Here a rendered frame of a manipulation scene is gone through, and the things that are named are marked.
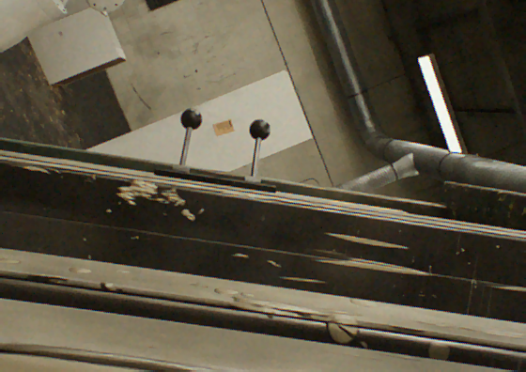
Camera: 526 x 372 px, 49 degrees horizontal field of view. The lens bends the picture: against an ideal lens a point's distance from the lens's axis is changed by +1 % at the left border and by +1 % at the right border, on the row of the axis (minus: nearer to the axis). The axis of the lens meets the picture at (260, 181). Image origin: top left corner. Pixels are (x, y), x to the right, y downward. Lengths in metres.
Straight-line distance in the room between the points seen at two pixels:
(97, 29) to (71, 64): 0.41
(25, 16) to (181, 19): 8.12
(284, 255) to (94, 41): 5.57
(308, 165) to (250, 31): 2.26
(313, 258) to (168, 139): 4.24
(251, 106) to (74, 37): 2.12
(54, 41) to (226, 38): 3.65
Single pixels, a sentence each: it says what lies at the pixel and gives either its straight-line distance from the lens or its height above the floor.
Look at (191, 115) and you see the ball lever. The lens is 0.99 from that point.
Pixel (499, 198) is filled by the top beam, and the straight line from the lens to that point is 1.05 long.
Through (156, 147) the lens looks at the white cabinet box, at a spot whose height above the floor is 0.87.
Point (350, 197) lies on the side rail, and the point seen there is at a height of 1.67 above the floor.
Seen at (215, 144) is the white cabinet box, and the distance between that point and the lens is 4.61.
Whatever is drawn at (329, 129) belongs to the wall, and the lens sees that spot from 9.16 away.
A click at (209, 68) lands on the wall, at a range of 9.02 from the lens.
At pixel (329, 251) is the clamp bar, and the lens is 0.42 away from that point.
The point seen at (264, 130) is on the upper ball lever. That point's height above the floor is 1.55.
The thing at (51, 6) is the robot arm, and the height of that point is 1.31.
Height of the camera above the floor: 1.51
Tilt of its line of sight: level
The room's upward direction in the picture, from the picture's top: 68 degrees clockwise
